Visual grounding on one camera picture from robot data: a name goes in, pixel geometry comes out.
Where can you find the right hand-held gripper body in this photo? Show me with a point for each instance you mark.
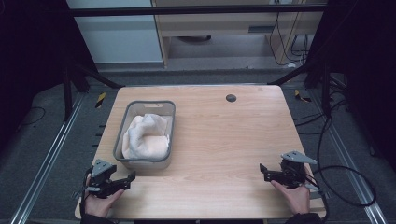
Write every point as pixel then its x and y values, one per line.
pixel 294 169

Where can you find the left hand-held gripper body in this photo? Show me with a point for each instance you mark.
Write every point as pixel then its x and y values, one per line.
pixel 100 182

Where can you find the grey plastic basket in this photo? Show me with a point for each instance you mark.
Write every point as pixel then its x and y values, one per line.
pixel 146 163

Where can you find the white and pink towel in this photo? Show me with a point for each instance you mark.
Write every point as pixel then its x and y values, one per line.
pixel 146 137

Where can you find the person's left hand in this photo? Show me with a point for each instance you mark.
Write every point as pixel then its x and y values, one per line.
pixel 101 203

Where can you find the person's right hand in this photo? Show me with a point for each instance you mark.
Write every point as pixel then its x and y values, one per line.
pixel 295 197

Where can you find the yellow and black tape strip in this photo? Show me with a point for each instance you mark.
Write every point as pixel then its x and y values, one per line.
pixel 100 100
pixel 300 96

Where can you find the black metal stand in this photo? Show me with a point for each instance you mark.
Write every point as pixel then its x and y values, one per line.
pixel 67 93
pixel 325 90

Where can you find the black curtain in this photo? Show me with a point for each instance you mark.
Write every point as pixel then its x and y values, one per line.
pixel 367 62
pixel 31 62

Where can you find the white cabinet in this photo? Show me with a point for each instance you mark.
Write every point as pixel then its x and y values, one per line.
pixel 118 37

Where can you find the light wooden desk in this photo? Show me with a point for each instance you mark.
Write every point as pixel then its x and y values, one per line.
pixel 218 25

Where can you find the aluminium floor rail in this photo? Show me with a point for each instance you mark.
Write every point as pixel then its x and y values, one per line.
pixel 351 174
pixel 46 161

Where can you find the black horizontal frame bar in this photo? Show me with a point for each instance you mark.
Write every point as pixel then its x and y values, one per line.
pixel 186 11

